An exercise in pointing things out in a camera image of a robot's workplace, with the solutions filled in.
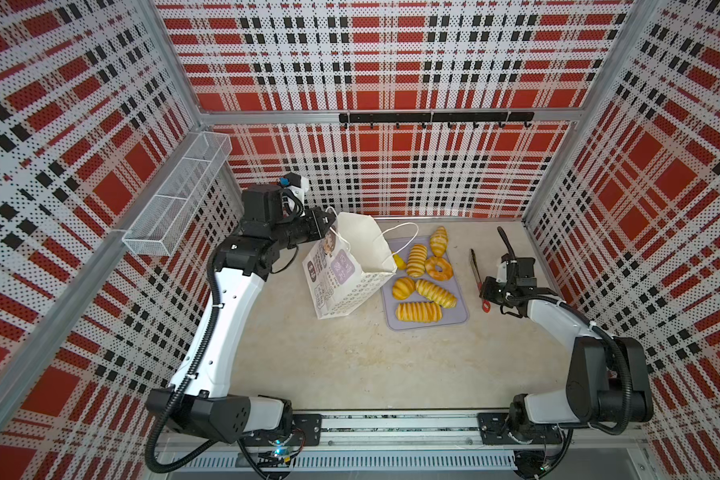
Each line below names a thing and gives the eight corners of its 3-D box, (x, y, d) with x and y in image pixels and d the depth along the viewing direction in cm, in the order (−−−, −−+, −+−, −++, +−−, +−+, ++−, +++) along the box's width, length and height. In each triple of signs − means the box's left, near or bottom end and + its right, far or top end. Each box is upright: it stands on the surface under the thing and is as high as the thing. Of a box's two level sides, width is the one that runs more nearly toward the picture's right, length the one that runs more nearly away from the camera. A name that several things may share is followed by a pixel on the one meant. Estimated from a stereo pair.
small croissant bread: (432, 257, 111) (434, 249, 107) (428, 232, 119) (430, 224, 115) (448, 257, 111) (450, 249, 107) (443, 232, 119) (445, 224, 115)
